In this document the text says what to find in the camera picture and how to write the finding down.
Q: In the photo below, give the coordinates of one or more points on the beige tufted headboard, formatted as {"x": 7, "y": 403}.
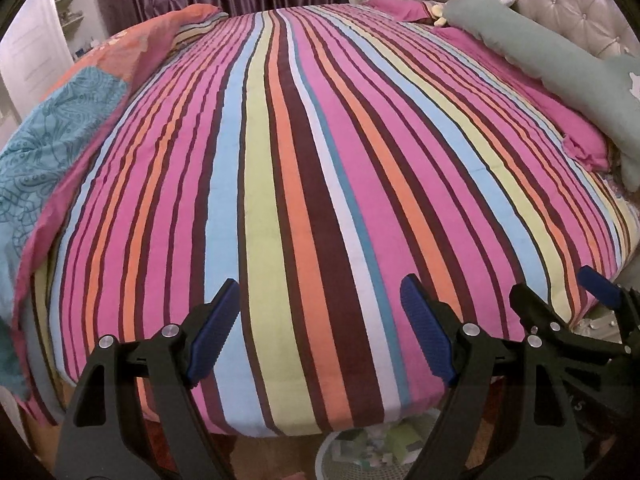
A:
{"x": 575, "y": 0}

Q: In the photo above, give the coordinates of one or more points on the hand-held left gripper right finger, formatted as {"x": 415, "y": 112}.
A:
{"x": 427, "y": 332}

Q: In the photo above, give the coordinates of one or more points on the yellow plush toy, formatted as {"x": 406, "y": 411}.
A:
{"x": 439, "y": 12}

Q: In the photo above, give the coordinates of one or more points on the white plastic mesh basket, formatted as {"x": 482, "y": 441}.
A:
{"x": 332, "y": 460}

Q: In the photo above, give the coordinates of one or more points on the green dog-shaped pillow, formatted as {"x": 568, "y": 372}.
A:
{"x": 550, "y": 55}

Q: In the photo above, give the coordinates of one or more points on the striped multicolour bed sheet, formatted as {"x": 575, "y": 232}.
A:
{"x": 300, "y": 210}

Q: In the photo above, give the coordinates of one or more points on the white wardrobe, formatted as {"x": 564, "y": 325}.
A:
{"x": 35, "y": 50}

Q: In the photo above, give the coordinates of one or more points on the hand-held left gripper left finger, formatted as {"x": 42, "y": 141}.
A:
{"x": 215, "y": 332}

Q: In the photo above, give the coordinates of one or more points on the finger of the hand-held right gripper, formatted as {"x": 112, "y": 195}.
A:
{"x": 600, "y": 285}
{"x": 537, "y": 312}

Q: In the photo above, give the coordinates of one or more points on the orange and teal folded quilt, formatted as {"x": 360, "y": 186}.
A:
{"x": 50, "y": 135}

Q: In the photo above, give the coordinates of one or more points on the small pink pillow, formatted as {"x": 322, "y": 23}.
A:
{"x": 400, "y": 7}

